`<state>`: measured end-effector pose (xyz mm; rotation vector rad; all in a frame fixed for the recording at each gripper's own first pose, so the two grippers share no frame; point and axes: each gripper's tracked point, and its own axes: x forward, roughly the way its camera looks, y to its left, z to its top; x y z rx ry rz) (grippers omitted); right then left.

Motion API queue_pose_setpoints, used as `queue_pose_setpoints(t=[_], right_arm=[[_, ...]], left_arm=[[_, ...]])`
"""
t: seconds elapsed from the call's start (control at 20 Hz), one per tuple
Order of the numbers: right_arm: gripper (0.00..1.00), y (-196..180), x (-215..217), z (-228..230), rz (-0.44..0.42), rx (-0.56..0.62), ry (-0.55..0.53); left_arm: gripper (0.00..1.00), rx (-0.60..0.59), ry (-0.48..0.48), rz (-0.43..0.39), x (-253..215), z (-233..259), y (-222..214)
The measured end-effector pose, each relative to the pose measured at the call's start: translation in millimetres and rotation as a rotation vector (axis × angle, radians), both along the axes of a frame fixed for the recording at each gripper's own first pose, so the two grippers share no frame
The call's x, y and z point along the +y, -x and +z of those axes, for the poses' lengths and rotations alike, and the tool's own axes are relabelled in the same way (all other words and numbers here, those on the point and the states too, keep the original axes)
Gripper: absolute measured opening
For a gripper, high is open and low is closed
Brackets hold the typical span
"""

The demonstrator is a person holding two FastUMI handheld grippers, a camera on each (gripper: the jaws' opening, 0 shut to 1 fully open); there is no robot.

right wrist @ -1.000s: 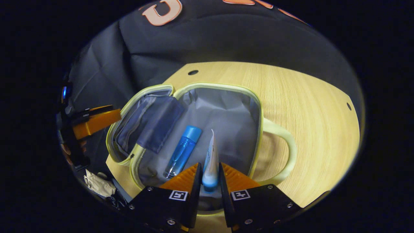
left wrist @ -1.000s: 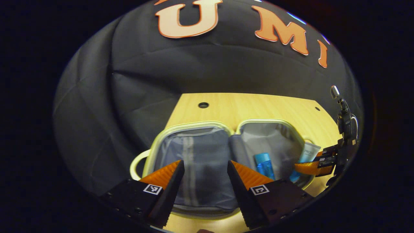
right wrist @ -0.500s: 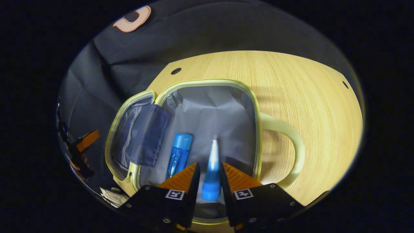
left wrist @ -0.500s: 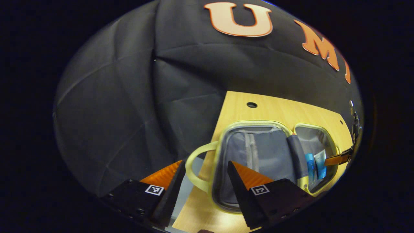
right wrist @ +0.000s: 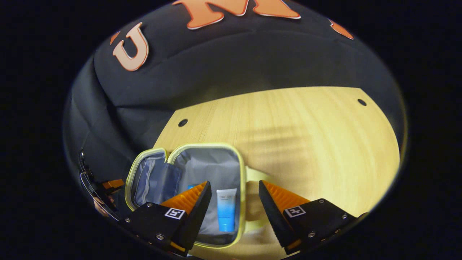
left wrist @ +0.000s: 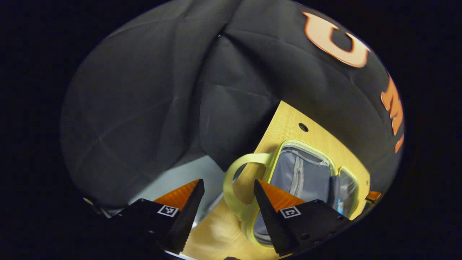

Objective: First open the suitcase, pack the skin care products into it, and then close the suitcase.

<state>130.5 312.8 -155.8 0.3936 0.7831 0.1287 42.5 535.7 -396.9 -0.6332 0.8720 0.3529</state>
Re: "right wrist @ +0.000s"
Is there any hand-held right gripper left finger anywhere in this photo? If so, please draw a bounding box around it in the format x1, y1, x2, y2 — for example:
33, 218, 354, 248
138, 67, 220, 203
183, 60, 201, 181
119, 181, 212, 255

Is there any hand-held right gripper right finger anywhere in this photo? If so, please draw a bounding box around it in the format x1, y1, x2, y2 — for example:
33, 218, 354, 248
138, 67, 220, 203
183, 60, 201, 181
259, 180, 367, 255

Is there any blue and white tube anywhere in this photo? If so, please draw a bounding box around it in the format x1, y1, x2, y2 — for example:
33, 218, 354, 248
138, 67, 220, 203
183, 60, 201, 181
216, 188, 238, 232

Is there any pale yellow suitcase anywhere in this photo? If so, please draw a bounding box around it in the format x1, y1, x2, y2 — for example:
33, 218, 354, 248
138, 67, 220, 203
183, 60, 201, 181
125, 143, 275, 250

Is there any black backdrop cloth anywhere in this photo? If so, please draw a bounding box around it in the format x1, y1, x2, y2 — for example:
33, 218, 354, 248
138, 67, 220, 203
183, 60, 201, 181
63, 0, 405, 174

